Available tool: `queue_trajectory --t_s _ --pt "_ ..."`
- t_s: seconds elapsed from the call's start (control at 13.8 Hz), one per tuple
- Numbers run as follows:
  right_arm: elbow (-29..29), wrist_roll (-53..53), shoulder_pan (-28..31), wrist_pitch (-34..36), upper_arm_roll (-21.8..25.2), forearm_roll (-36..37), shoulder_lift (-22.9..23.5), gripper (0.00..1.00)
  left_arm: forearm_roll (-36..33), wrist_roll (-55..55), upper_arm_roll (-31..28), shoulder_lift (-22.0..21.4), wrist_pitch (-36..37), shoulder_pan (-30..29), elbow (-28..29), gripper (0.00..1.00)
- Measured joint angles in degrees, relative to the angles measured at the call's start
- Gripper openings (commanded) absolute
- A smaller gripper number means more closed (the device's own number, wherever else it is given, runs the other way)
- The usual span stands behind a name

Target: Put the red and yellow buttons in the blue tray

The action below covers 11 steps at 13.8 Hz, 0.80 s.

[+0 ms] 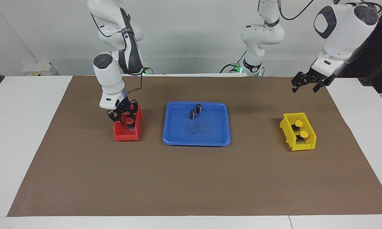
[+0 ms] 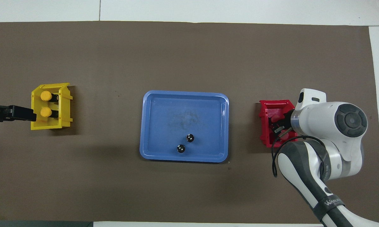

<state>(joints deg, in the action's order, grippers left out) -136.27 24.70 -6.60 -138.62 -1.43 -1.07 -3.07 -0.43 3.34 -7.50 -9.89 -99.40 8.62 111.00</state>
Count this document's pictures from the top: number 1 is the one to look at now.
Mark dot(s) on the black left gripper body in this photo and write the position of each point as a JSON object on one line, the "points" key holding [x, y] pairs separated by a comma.
{"points": [[315, 78]]}

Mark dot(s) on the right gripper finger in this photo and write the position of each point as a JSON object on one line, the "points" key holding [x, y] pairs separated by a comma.
{"points": [[115, 117], [133, 114]]}

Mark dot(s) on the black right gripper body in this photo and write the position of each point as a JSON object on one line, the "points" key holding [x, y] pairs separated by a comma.
{"points": [[124, 108]]}

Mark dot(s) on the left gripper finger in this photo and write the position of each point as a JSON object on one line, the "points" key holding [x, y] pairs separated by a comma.
{"points": [[319, 86], [295, 86]]}

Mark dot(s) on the red push button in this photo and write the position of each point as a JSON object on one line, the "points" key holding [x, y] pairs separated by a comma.
{"points": [[128, 120]]}

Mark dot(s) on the yellow push button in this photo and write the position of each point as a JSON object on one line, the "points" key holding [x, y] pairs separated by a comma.
{"points": [[303, 134], [299, 123]]}

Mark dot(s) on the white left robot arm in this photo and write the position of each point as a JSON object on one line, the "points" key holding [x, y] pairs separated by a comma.
{"points": [[340, 35]]}

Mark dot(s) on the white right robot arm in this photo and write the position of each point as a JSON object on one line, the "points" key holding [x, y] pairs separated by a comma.
{"points": [[110, 73]]}

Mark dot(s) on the blue plastic tray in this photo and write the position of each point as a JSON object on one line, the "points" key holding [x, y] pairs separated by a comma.
{"points": [[210, 130]]}

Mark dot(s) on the red plastic bin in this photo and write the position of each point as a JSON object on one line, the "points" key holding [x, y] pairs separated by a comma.
{"points": [[124, 136]]}

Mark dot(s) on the black cylindrical capacitor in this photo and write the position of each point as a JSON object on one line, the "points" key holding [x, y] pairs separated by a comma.
{"points": [[198, 108], [192, 114]]}

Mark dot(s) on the yellow plastic bin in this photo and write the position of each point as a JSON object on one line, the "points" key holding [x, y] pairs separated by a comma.
{"points": [[308, 146]]}

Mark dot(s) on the black stand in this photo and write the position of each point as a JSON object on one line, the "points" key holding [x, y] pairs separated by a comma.
{"points": [[378, 57]]}

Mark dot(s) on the brown table mat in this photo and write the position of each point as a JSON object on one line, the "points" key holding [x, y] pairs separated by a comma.
{"points": [[191, 178]]}

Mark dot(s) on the white power box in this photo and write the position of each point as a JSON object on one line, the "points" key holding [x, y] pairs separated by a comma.
{"points": [[38, 69]]}

